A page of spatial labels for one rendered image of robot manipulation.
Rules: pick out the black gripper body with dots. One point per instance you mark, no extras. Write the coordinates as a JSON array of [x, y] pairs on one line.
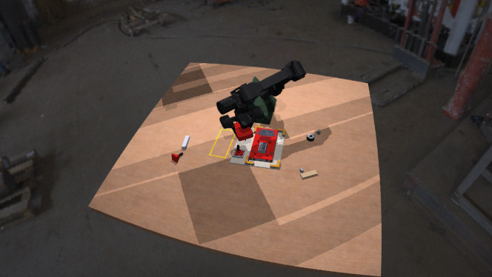
[[227, 121]]

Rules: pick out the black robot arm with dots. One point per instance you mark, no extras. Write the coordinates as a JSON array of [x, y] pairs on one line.
[[247, 93]]

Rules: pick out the beige rectangular block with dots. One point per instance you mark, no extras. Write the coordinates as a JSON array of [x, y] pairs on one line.
[[309, 174]]

